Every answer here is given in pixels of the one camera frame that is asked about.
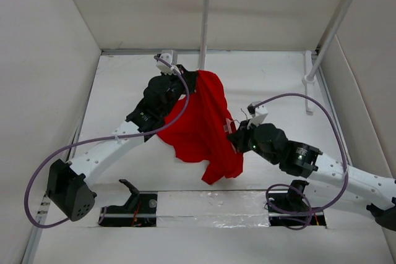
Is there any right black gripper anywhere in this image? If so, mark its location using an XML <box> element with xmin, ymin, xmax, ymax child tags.
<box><xmin>226</xmin><ymin>118</ymin><xmax>279</xmax><ymax>165</ymax></box>

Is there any red t shirt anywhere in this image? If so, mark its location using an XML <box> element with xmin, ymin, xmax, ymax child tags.
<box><xmin>157</xmin><ymin>70</ymin><xmax>243</xmax><ymax>185</ymax></box>

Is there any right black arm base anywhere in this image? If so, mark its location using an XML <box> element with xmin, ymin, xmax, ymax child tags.
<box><xmin>264</xmin><ymin>185</ymin><xmax>327</xmax><ymax>231</ymax></box>

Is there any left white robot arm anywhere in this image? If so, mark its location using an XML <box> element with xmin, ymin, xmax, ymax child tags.
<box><xmin>46</xmin><ymin>65</ymin><xmax>199</xmax><ymax>221</ymax></box>

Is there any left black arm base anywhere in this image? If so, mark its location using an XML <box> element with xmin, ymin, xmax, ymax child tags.
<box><xmin>98</xmin><ymin>179</ymin><xmax>158</xmax><ymax>228</ymax></box>

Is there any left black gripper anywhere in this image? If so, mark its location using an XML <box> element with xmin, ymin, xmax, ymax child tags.
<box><xmin>159</xmin><ymin>64</ymin><xmax>197</xmax><ymax>117</ymax></box>

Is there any pink clothes hanger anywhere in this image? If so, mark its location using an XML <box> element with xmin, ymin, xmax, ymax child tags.
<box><xmin>223</xmin><ymin>108</ymin><xmax>254</xmax><ymax>134</ymax></box>

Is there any white clothes rack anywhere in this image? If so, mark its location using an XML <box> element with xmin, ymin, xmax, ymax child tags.
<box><xmin>198</xmin><ymin>0</ymin><xmax>353</xmax><ymax>113</ymax></box>

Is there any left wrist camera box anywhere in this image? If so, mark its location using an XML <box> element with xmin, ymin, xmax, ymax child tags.
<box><xmin>155</xmin><ymin>49</ymin><xmax>178</xmax><ymax>74</ymax></box>

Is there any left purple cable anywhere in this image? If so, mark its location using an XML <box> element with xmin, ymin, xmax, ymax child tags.
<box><xmin>24</xmin><ymin>56</ymin><xmax>190</xmax><ymax>229</ymax></box>

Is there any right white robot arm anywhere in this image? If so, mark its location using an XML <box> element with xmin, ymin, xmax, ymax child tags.
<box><xmin>227</xmin><ymin>121</ymin><xmax>395</xmax><ymax>231</ymax></box>

